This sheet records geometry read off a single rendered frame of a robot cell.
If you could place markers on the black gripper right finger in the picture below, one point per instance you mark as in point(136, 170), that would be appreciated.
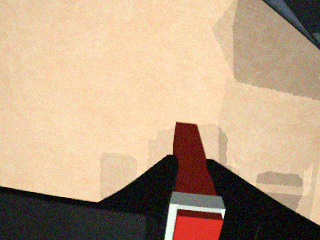
point(251, 215)

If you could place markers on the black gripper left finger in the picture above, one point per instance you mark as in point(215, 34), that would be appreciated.
point(138, 211)

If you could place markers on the red peg with white band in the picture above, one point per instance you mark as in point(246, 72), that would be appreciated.
point(195, 211)

